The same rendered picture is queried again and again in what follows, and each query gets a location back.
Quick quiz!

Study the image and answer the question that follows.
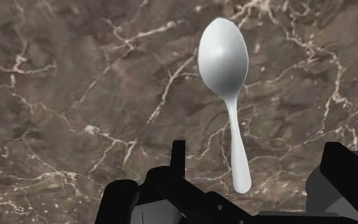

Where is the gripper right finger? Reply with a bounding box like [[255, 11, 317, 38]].
[[305, 141, 358, 224]]

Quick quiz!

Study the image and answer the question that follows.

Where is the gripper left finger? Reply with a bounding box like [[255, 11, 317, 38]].
[[95, 139, 254, 224]]

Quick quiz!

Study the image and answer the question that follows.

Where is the white spoon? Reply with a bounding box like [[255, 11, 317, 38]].
[[196, 17, 252, 194]]

